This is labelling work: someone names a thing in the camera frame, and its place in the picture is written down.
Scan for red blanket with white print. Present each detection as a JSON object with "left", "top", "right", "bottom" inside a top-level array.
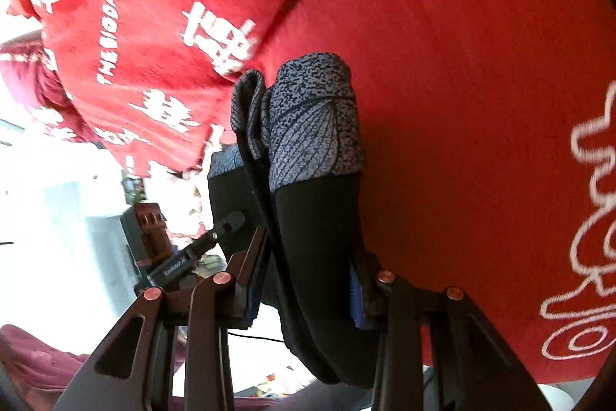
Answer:
[{"left": 1, "top": 0, "right": 615, "bottom": 383}]

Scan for black pants with grey waistband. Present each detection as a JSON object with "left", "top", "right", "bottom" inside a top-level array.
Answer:
[{"left": 208, "top": 52, "right": 379, "bottom": 388}]

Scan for dark wooden cabinet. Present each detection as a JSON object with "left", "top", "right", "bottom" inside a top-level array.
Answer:
[{"left": 120, "top": 202, "right": 173, "bottom": 273}]

